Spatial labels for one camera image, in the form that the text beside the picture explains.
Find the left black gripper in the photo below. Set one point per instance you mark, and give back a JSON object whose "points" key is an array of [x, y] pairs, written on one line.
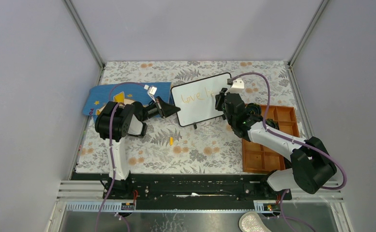
{"points": [[165, 108]]}

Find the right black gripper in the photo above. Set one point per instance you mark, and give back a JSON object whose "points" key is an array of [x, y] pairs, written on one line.
{"points": [[219, 98]]}

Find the small black-framed whiteboard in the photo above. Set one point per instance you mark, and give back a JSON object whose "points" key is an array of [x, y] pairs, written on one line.
{"points": [[196, 99]]}

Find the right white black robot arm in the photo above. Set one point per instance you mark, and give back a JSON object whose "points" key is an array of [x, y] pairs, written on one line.
{"points": [[311, 166]]}

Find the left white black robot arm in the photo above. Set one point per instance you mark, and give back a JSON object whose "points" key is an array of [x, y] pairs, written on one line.
{"points": [[118, 120]]}

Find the blue cartoon print cloth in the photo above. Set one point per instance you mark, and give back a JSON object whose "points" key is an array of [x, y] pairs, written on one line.
{"points": [[127, 93]]}

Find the rolled dark tie top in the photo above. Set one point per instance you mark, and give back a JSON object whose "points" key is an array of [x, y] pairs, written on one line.
{"points": [[253, 109]]}

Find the rolled dark tie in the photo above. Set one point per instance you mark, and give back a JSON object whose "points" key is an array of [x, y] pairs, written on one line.
{"points": [[272, 123], [253, 109]]}

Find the rolled dark tie right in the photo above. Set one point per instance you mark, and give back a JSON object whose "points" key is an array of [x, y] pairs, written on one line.
{"points": [[272, 123]]}

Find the grey speckled oval object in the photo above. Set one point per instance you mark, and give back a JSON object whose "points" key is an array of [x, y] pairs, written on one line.
{"points": [[251, 222]]}

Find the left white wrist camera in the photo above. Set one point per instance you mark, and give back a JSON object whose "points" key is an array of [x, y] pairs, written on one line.
{"points": [[151, 90]]}

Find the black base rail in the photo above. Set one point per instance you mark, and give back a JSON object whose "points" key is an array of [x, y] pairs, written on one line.
{"points": [[190, 191]]}

